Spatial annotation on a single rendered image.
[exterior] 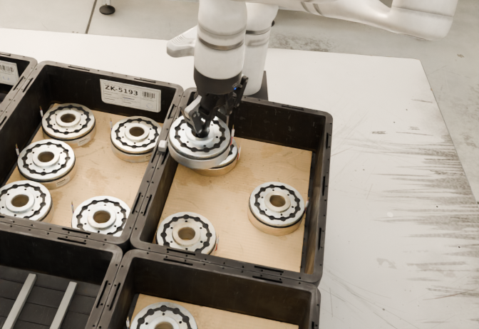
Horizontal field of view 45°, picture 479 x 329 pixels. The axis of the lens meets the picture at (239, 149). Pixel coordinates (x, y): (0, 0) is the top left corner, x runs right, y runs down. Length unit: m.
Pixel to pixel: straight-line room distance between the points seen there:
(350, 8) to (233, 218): 0.42
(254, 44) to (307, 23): 1.91
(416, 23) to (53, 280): 0.69
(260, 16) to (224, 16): 0.45
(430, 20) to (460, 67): 2.29
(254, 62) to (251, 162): 0.25
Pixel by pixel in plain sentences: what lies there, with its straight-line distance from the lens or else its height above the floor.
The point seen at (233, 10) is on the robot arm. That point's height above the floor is 1.24.
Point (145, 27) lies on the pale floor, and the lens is 3.00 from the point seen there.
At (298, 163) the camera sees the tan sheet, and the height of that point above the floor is 0.83.
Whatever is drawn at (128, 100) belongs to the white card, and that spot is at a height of 0.88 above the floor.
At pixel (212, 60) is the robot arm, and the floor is 1.17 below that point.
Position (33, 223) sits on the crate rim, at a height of 0.93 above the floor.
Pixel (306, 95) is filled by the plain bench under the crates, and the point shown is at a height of 0.70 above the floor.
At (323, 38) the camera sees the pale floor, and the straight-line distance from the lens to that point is 3.08.
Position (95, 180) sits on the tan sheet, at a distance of 1.12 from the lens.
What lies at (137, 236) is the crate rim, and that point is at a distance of 0.91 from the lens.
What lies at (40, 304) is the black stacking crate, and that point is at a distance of 0.98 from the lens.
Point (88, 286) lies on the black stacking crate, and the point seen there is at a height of 0.83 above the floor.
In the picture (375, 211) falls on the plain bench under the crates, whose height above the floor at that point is 0.70.
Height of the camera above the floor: 1.67
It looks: 45 degrees down
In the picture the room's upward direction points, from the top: 8 degrees clockwise
